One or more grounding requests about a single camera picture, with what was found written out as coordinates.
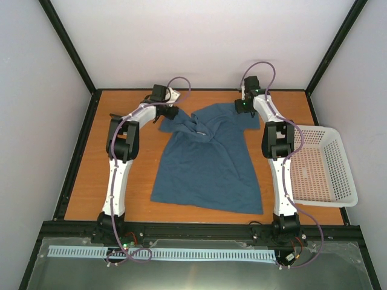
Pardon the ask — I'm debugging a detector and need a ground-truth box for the light blue cable duct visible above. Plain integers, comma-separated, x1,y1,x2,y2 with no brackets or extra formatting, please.
47,245,276,263

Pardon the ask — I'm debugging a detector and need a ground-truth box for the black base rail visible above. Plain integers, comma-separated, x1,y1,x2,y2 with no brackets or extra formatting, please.
42,222,362,248

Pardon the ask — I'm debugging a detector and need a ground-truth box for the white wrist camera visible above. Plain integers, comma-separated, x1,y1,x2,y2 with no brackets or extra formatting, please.
164,87,181,106
240,85,246,101

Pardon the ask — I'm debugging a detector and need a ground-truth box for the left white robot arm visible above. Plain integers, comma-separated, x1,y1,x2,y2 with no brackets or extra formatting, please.
97,85,181,243

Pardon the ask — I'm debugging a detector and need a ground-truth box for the black enclosure frame post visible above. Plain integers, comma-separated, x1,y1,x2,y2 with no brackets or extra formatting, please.
305,0,368,91

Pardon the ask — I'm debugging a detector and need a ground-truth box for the left rear black frame post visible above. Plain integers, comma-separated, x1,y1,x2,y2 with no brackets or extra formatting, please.
37,0,97,91

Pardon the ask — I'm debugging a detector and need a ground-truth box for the white perforated plastic basket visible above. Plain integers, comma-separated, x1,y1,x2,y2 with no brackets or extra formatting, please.
290,125,358,208

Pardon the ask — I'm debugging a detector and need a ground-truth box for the black brooch box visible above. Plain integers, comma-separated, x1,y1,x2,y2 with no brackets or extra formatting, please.
109,114,123,120

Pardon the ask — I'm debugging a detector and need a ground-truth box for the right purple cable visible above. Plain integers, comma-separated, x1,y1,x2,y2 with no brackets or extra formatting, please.
240,61,324,269

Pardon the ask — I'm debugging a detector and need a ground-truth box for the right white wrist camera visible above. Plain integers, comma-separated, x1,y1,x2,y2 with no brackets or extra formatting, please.
240,85,246,101

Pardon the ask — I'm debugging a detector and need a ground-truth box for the blue t-shirt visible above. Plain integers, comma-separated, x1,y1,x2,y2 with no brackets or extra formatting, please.
151,103,263,214

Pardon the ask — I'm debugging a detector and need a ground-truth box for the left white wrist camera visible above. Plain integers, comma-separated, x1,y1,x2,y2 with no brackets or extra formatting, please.
164,87,181,106

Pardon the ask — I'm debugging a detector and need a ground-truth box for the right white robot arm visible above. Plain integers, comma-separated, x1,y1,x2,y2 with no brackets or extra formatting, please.
235,76,301,245

